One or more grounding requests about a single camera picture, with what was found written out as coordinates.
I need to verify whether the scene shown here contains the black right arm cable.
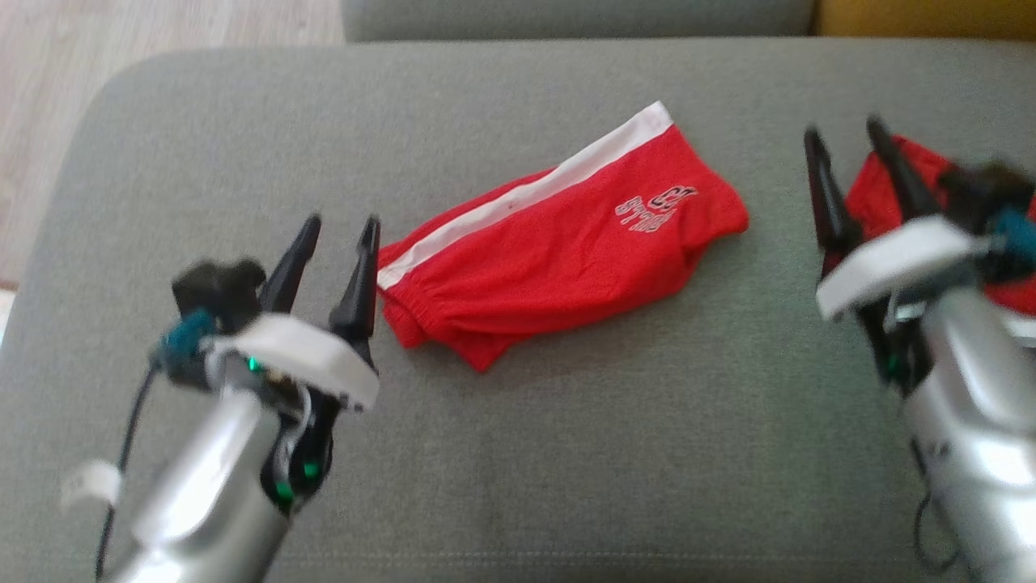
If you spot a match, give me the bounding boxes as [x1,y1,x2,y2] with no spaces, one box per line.
[908,437,966,569]

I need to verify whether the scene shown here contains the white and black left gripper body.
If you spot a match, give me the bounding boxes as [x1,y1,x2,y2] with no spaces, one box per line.
[202,313,381,414]

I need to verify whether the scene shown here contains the grey fabric sofa seat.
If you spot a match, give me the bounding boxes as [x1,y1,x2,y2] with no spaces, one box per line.
[340,0,818,44]

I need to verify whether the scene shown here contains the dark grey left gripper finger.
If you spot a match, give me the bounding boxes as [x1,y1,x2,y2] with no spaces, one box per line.
[257,212,323,318]
[327,214,382,347]

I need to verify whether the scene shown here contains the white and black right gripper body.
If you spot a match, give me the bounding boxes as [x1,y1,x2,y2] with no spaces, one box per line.
[814,215,998,322]

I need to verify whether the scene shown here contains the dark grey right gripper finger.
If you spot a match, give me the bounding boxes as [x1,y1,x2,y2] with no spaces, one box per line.
[803,126,860,256]
[865,115,946,226]

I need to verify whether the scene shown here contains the grey fabric sofa ottoman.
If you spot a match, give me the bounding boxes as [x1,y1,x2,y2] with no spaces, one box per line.
[0,36,1036,583]

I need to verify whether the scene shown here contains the red and white jersey shirt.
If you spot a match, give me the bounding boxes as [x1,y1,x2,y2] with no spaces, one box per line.
[842,134,1036,351]

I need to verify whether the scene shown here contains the large yellow sofa backrest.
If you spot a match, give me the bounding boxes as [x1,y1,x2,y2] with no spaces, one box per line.
[813,0,1036,41]

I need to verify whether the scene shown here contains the red shorts with white stripe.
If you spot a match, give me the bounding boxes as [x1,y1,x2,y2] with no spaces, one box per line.
[376,100,750,374]

